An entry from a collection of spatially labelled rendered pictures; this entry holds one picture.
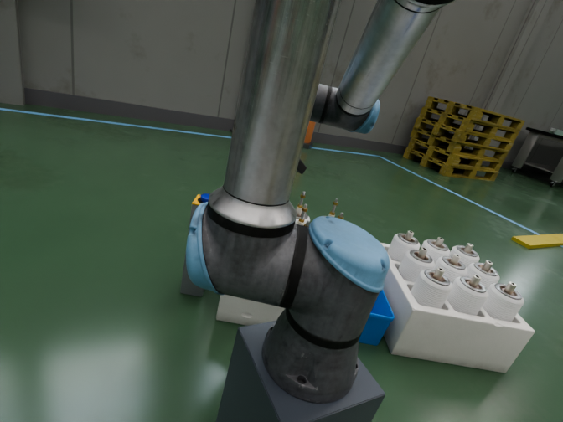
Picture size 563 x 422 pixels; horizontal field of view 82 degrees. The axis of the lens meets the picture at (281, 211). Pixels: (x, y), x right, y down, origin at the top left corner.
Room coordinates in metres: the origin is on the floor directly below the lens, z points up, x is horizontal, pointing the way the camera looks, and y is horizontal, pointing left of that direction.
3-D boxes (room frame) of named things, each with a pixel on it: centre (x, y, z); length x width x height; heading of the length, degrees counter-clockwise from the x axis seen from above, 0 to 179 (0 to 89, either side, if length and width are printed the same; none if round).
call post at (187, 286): (0.85, 0.21, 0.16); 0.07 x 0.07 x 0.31; 5
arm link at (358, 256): (0.39, -0.09, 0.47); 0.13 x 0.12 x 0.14; 92
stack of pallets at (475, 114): (4.42, -2.00, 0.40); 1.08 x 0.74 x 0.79; 122
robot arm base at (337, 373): (0.39, -0.10, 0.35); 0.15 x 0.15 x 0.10
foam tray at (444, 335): (1.00, -0.60, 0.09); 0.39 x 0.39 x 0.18; 7
